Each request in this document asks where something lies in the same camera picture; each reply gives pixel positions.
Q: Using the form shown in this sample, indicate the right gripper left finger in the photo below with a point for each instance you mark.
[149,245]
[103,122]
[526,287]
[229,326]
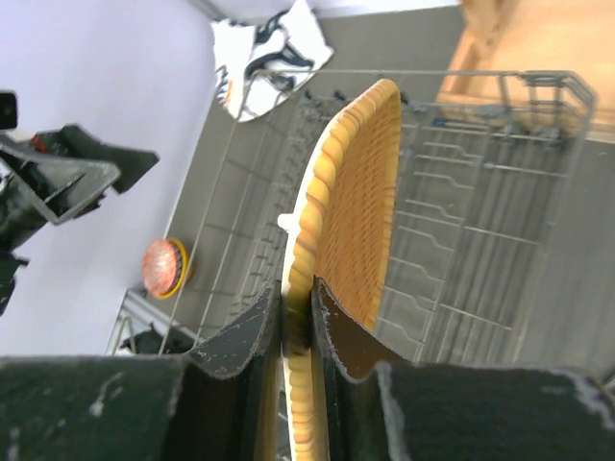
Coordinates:
[218,401]

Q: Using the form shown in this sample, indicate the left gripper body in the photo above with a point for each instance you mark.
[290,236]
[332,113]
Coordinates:
[20,220]

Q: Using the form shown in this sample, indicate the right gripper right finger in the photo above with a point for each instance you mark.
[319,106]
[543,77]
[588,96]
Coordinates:
[371,404]

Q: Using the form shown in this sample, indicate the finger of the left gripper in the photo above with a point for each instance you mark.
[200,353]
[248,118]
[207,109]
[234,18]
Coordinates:
[63,174]

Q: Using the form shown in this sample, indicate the yellow woven-pattern plate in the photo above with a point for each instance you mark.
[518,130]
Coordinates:
[340,230]

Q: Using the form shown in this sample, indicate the red patterned bowl yellow rim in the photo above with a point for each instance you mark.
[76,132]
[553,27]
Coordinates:
[165,266]

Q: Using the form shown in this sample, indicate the white printed cloth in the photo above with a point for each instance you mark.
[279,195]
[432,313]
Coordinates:
[258,67]

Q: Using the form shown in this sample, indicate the grey wire dish rack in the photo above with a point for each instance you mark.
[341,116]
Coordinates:
[481,184]

